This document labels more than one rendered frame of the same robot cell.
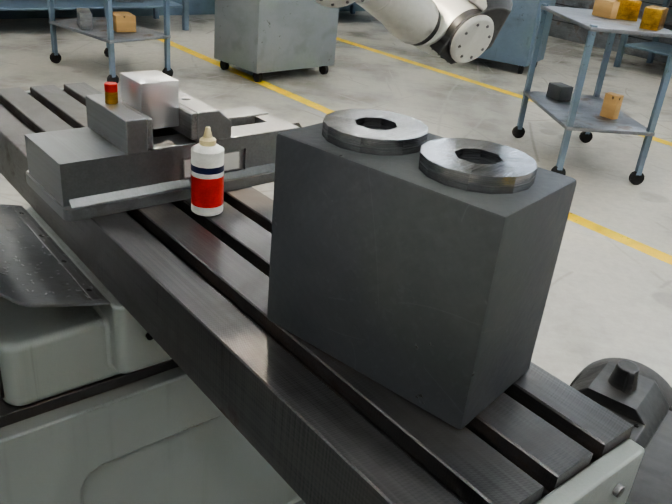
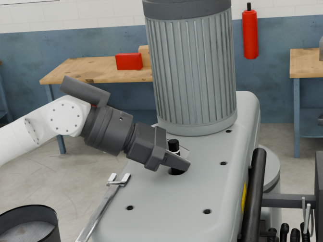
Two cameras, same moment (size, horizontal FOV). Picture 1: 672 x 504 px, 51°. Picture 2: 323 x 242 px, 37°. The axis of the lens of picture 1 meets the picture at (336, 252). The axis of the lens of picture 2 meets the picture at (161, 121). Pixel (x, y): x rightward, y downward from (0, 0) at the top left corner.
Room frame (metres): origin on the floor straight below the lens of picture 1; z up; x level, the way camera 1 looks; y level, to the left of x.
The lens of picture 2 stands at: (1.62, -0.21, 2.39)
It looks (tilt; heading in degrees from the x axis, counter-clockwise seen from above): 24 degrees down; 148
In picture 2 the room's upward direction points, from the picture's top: 7 degrees counter-clockwise
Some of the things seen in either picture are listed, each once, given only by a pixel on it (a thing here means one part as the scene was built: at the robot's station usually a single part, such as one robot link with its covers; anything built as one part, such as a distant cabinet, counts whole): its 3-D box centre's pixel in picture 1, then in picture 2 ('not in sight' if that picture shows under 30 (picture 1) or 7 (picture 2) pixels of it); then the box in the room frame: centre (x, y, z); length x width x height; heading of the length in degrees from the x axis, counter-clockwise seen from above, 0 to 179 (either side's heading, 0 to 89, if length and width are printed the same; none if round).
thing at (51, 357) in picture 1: (152, 269); not in sight; (0.90, 0.26, 0.79); 0.50 x 0.35 x 0.12; 131
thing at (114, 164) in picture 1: (171, 140); not in sight; (0.91, 0.24, 0.99); 0.35 x 0.15 x 0.11; 132
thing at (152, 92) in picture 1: (149, 99); not in sight; (0.89, 0.26, 1.05); 0.06 x 0.05 x 0.06; 42
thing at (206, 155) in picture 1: (207, 169); not in sight; (0.82, 0.17, 0.99); 0.04 x 0.04 x 0.11
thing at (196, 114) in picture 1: (188, 113); not in sight; (0.93, 0.22, 1.02); 0.12 x 0.06 x 0.04; 42
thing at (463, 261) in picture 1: (408, 249); not in sight; (0.55, -0.06, 1.03); 0.22 x 0.12 x 0.20; 52
